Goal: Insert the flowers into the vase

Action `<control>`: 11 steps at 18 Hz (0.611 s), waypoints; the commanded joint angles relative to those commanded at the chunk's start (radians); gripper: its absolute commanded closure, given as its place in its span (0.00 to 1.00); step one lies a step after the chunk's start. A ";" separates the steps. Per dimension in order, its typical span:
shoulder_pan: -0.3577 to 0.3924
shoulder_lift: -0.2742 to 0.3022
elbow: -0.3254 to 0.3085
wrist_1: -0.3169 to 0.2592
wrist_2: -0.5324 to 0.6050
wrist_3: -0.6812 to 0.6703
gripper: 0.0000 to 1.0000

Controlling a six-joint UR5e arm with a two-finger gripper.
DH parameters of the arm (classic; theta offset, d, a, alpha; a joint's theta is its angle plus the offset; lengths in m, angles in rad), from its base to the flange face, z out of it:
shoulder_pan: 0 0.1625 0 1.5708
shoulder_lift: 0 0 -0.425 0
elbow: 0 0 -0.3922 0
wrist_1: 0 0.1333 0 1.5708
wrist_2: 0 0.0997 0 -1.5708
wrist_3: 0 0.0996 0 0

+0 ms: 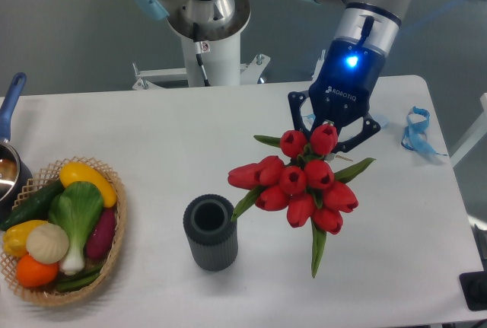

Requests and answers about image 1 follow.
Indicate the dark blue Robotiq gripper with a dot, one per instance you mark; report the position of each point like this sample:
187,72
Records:
340,94

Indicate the red tulip bouquet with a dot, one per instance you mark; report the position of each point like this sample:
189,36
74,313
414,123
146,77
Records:
305,187

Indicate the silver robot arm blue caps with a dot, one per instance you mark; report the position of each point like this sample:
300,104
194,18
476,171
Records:
370,24

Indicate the dark grey ribbed vase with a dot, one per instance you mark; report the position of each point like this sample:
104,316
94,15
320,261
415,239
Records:
211,232

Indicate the blue ribbon strip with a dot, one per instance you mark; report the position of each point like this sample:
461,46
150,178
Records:
414,134

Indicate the black device at table edge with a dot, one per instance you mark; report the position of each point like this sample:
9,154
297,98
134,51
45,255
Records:
474,289

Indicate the purple sweet potato toy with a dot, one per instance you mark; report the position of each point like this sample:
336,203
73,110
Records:
100,241

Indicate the green bok choy toy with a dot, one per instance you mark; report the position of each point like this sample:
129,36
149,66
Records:
76,211

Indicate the woven wicker basket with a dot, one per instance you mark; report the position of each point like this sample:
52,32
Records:
47,296

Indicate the green pea pod toy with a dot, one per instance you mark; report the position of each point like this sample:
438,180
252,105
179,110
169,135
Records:
79,280

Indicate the green cucumber toy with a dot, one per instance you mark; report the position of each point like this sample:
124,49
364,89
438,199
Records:
35,207

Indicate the yellow bell pepper toy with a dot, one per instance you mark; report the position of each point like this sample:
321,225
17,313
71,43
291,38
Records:
15,238

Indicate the orange fruit toy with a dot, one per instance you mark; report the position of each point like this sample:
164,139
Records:
31,273

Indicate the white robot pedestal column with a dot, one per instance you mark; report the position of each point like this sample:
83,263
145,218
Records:
207,63

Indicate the white frame at right edge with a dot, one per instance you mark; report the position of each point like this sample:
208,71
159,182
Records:
471,136

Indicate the blue handled saucepan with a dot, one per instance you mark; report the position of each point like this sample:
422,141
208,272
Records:
14,172

